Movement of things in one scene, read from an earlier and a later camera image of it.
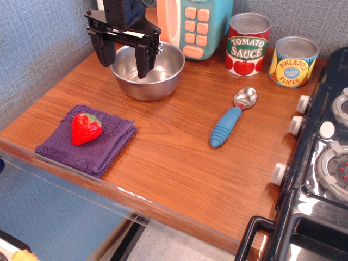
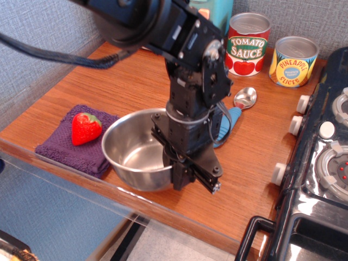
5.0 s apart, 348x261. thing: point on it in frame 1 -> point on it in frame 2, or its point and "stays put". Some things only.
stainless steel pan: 161,81 -> 134,153
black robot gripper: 124,20 -> 187,132
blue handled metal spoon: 244,98 stays put
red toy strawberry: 85,128 stays put
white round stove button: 327,130 stays put
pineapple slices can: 293,61 stays put
